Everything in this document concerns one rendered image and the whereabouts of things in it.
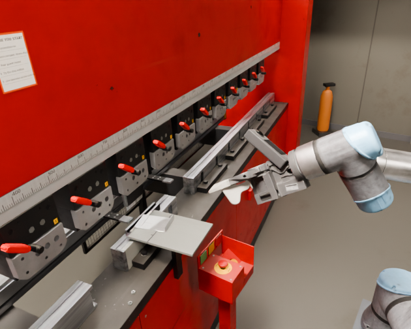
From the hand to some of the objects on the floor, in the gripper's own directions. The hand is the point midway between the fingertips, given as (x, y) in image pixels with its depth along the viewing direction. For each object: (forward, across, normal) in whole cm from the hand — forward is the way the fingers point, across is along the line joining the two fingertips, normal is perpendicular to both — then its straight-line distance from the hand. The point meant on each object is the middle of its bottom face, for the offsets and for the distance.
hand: (222, 184), depth 81 cm
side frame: (+112, +264, +2) cm, 286 cm away
